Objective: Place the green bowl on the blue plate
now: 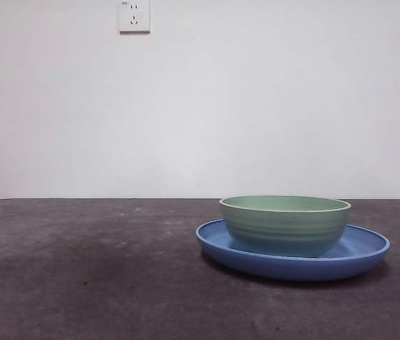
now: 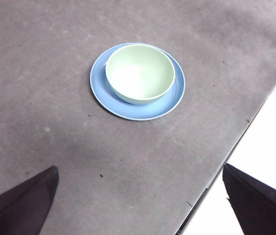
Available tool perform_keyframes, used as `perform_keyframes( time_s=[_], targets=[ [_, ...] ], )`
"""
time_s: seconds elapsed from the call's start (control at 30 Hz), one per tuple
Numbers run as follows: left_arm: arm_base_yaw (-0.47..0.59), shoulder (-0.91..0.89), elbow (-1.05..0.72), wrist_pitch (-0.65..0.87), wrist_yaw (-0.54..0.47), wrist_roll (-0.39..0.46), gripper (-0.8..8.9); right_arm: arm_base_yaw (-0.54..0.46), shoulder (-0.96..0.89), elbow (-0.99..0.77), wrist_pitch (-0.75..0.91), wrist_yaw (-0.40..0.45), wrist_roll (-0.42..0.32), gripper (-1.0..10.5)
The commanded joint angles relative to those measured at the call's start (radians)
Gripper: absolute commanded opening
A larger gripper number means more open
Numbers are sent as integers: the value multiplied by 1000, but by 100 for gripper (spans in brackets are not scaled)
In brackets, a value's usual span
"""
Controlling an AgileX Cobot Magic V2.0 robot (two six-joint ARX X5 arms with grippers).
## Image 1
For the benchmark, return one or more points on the green bowl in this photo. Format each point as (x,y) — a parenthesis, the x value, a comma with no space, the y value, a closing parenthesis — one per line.
(285,230)

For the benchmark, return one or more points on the blue plate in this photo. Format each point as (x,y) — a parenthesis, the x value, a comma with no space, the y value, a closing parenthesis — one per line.
(292,269)

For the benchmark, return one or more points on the white wall socket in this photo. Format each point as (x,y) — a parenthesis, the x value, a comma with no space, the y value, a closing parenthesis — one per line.
(134,17)

